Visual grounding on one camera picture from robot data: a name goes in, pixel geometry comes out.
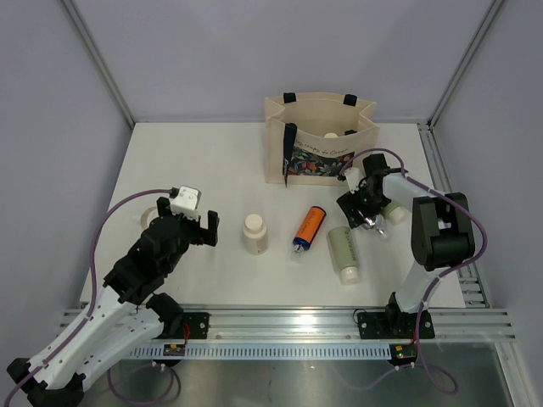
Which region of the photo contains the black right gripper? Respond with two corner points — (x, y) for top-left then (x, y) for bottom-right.
(337, 181), (389, 228)

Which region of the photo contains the orange blue spray bottle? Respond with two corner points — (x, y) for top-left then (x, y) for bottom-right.
(289, 206), (327, 262)

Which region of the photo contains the left aluminium frame post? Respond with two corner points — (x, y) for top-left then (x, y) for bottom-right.
(58, 0), (137, 131)

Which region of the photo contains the slotted white cable duct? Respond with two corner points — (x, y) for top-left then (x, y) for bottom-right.
(124, 343), (391, 360)

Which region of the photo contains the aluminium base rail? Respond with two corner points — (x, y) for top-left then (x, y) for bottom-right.
(59, 303), (518, 344)

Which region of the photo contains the cream bottle with round cap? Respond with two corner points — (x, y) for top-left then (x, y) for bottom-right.
(243, 214), (268, 255)

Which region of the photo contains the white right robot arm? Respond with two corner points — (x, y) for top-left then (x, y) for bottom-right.
(337, 150), (475, 340)

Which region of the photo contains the shiny silver bottle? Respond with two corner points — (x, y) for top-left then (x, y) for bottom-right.
(361, 215), (385, 233)

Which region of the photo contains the beige canvas tote bag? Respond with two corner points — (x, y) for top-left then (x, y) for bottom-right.
(264, 92), (379, 187)

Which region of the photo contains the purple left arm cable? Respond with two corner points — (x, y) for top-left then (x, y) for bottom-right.
(3, 189), (183, 404)

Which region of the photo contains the right aluminium frame post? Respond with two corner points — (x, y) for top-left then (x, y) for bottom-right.
(427, 0), (507, 130)

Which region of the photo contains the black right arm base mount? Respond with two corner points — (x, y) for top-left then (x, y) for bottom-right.
(353, 307), (435, 340)

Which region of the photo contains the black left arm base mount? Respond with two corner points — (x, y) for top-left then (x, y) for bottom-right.
(157, 312), (210, 340)

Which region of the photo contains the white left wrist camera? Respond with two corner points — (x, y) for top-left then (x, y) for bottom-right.
(169, 186), (201, 220)

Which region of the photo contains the white cream bottle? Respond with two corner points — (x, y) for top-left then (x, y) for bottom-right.
(323, 132), (339, 139)

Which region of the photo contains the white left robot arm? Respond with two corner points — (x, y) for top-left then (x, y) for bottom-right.
(7, 197), (220, 406)

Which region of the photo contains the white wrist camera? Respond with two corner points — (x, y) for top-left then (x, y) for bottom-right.
(169, 186), (201, 220)
(344, 167), (363, 194)

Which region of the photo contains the small sage green bottle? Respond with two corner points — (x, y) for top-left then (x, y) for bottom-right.
(382, 200), (407, 225)

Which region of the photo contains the aluminium frame post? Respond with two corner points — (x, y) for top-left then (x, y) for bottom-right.
(58, 0), (137, 131)
(427, 0), (507, 130)

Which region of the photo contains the sage green bottle white cap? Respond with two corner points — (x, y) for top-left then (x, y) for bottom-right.
(325, 226), (361, 286)

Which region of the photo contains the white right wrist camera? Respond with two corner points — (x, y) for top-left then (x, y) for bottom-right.
(344, 167), (363, 194)

